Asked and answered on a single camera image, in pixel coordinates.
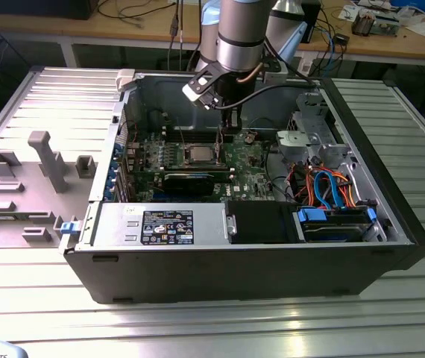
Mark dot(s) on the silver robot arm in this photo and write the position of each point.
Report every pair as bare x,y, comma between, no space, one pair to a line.
240,37

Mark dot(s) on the black RAM slot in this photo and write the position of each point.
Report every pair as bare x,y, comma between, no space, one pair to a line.
197,136
197,133
197,130
197,140

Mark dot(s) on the CPU socket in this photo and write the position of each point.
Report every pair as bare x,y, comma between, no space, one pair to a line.
194,163

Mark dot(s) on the metal CPU cooler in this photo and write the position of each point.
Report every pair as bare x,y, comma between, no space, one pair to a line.
363,23

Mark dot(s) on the coin battery holder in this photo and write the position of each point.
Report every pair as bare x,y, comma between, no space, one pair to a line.
250,137

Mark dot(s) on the white paper tag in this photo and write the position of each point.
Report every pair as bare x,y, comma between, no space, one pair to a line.
303,67

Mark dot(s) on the green motherboard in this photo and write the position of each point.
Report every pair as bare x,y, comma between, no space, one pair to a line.
250,175

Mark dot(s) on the grey metal drive cage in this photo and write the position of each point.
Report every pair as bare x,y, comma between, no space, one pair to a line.
309,141

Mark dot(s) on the black graphics card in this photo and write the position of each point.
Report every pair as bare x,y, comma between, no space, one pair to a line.
188,184

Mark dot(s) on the black upright device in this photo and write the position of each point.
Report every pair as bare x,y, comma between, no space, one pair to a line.
313,22

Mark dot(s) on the pale grey case latch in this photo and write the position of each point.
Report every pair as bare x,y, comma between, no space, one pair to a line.
125,78

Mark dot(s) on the small black box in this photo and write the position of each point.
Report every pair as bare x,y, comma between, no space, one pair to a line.
342,39

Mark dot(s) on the wooden desk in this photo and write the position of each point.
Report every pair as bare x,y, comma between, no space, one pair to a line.
130,30

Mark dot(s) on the blue card retention clip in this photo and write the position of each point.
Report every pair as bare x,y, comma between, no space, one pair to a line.
110,186
118,149
114,168

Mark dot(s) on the black plastic fan shroud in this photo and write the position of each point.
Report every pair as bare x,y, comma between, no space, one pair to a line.
261,223

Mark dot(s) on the grey metal box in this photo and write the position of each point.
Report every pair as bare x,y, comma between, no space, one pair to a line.
387,27

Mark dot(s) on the hard disk blue carrier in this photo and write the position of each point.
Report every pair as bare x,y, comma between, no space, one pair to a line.
332,233

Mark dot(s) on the grey power supply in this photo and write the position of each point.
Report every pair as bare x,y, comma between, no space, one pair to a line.
115,227

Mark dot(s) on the black open PC case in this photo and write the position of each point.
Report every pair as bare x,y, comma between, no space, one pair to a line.
216,276

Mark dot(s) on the white paper sheets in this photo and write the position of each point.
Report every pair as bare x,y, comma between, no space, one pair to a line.
423,30

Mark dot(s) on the blue flat object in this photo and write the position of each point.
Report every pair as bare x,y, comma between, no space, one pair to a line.
414,3

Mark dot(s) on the large black box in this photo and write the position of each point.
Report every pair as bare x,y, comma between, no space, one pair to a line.
48,9

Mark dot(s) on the blue plastic latch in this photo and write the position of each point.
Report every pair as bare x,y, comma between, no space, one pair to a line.
69,228

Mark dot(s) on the grey parts rack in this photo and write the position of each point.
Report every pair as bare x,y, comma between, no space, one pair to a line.
30,209

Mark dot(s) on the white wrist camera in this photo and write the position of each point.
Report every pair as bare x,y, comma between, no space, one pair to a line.
192,92

